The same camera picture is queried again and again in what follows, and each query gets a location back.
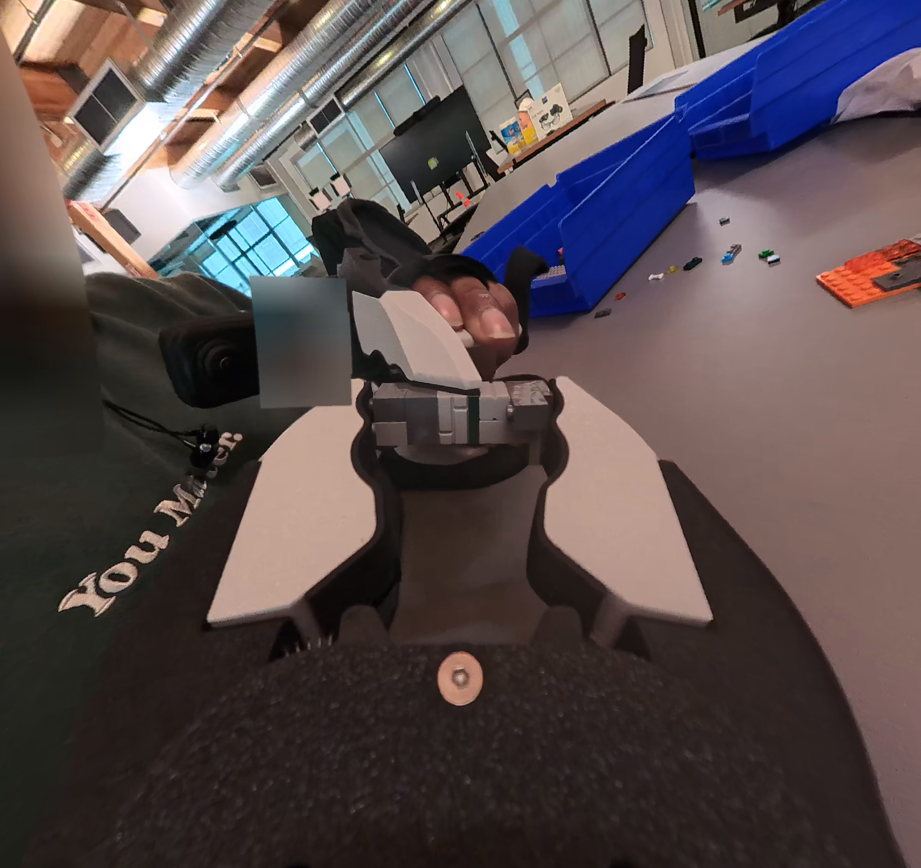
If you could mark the large silver ventilation duct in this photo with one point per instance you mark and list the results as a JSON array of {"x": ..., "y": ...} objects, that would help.
[{"x": 230, "y": 11}]

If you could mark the white printed box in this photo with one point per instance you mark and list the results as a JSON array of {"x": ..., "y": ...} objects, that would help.
[{"x": 550, "y": 112}]

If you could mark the person's left hand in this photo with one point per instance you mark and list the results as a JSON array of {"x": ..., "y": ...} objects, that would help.
[{"x": 482, "y": 314}]

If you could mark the large black display screen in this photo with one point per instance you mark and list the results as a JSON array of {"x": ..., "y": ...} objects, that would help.
[{"x": 432, "y": 141}]

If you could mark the grey desk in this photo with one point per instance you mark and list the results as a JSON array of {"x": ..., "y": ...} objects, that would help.
[{"x": 719, "y": 414}]

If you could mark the brown side table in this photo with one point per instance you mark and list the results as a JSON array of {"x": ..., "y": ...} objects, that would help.
[{"x": 561, "y": 130}]

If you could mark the toy brick building model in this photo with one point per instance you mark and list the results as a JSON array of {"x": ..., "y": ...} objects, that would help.
[{"x": 870, "y": 278}]

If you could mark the grey brick assembly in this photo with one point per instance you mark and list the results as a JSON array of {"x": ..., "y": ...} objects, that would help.
[{"x": 446, "y": 414}]

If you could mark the group of tiny loose pieces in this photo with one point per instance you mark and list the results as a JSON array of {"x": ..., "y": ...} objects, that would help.
[{"x": 692, "y": 262}]

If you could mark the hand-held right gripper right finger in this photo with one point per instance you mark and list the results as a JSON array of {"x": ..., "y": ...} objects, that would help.
[{"x": 626, "y": 522}]

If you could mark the blue plastic storage bin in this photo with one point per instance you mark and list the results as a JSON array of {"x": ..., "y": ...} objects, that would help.
[
  {"x": 791, "y": 91},
  {"x": 611, "y": 220}
]

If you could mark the large glass window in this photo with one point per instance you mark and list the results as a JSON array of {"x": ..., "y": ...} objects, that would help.
[{"x": 561, "y": 33}]

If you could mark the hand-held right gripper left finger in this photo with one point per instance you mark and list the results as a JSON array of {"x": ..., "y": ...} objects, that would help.
[{"x": 302, "y": 515}]

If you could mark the white crumpled paper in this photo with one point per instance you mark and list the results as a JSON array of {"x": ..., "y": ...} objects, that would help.
[{"x": 885, "y": 87}]

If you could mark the duct vent grille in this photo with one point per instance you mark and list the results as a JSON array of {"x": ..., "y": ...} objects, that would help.
[
  {"x": 326, "y": 114},
  {"x": 106, "y": 105}
]

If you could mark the slim silver ventilation duct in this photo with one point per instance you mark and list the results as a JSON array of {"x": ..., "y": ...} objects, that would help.
[{"x": 324, "y": 76}]

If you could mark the person's dark green shirt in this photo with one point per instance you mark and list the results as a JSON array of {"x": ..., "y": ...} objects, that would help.
[{"x": 108, "y": 522}]

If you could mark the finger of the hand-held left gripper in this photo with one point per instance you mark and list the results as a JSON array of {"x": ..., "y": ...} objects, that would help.
[
  {"x": 442, "y": 454},
  {"x": 424, "y": 342}
]

